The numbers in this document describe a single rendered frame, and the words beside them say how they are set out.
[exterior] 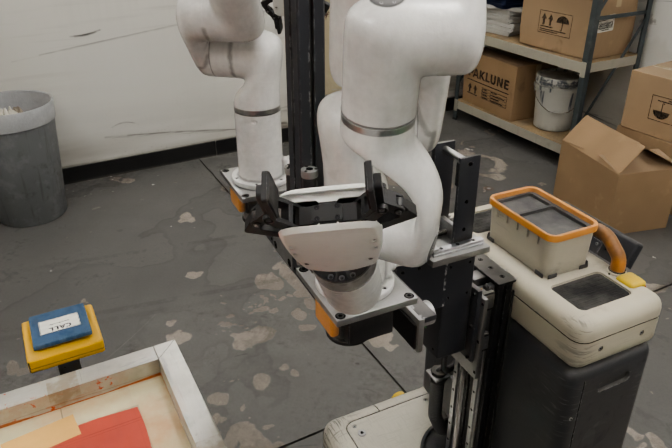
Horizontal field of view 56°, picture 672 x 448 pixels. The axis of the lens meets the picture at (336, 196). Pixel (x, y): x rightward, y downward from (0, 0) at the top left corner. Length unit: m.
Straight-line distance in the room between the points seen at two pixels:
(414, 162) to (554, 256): 0.81
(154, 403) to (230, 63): 0.63
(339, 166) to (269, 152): 0.45
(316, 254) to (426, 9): 0.26
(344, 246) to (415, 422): 1.40
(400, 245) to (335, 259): 0.14
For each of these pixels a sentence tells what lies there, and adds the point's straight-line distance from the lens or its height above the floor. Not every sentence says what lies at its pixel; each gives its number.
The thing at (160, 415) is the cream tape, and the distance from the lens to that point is 1.09.
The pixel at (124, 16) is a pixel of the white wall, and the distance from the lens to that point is 4.11.
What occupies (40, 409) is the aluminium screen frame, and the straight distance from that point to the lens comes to 1.14.
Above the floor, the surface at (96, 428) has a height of 0.96.
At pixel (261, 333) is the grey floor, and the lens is 2.74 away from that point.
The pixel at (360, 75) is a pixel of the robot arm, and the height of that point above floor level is 1.53.
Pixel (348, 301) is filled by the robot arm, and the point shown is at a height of 1.27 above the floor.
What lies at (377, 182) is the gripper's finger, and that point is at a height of 1.47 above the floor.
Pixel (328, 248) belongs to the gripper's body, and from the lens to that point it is 0.62.
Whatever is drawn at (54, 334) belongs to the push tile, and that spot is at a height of 0.97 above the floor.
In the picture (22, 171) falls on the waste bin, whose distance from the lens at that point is 3.71.
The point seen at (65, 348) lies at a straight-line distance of 1.27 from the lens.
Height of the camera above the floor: 1.71
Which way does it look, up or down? 26 degrees down
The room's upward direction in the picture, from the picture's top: straight up
